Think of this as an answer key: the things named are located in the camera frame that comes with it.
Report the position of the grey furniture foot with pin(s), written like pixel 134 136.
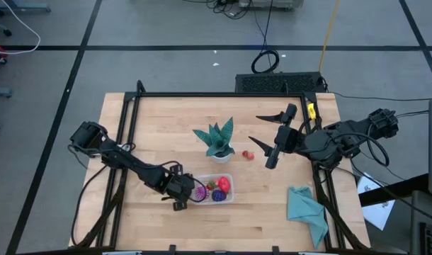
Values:
pixel 24 7
pixel 0 93

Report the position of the purple toy grapes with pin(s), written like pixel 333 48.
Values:
pixel 219 195

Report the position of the white plant pot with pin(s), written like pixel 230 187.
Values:
pixel 221 159

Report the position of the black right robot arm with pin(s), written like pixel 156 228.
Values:
pixel 329 141

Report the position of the red toy strawberry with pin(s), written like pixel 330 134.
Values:
pixel 211 184
pixel 245 153

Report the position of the black vented computer case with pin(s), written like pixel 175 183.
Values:
pixel 279 83

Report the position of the chair leg with caster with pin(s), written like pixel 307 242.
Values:
pixel 7 33

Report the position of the grey equipment case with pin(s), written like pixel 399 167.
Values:
pixel 269 3

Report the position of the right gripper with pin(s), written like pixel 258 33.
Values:
pixel 288 140

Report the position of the white paper sheet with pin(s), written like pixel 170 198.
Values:
pixel 379 212

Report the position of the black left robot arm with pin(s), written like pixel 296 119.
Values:
pixel 131 164

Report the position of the black aluminium table frame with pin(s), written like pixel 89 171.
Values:
pixel 219 95

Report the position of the black desk bar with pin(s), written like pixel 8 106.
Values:
pixel 396 189

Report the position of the pink toy peach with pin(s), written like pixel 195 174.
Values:
pixel 251 156

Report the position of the large red toy fruit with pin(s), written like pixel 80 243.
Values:
pixel 224 184

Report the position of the clear plastic tupperware container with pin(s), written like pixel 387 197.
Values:
pixel 231 200

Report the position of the green artificial plant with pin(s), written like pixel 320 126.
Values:
pixel 217 141

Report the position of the purple striped toy onion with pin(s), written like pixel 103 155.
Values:
pixel 201 192

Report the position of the teal cloth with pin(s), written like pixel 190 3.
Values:
pixel 304 210

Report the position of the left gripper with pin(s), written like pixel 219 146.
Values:
pixel 178 187

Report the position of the black table clamp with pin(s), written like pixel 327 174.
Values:
pixel 172 249
pixel 275 250

